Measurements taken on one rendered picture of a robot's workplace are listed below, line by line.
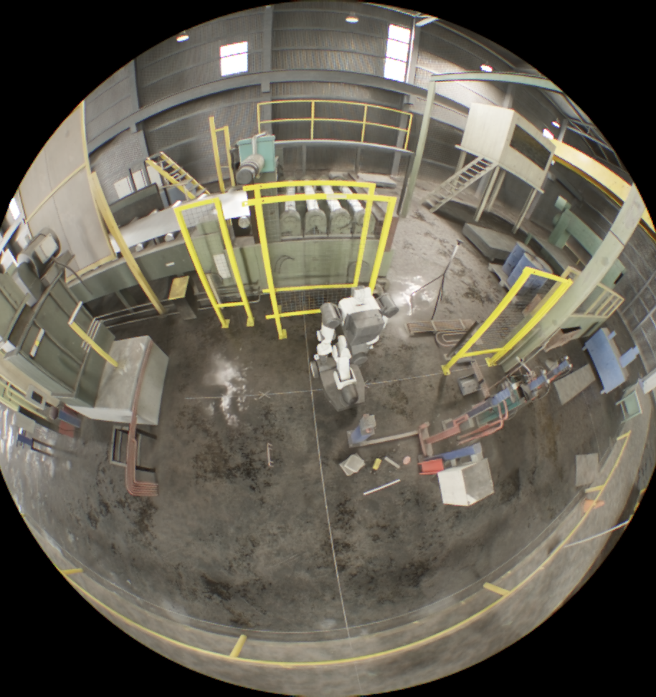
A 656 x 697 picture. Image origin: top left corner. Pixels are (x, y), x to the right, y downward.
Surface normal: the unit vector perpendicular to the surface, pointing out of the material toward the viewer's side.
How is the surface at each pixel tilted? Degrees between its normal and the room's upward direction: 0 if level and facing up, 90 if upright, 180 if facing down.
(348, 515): 0
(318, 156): 90
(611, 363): 90
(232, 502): 0
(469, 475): 0
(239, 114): 90
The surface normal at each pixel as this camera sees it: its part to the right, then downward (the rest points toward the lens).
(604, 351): -0.99, 0.09
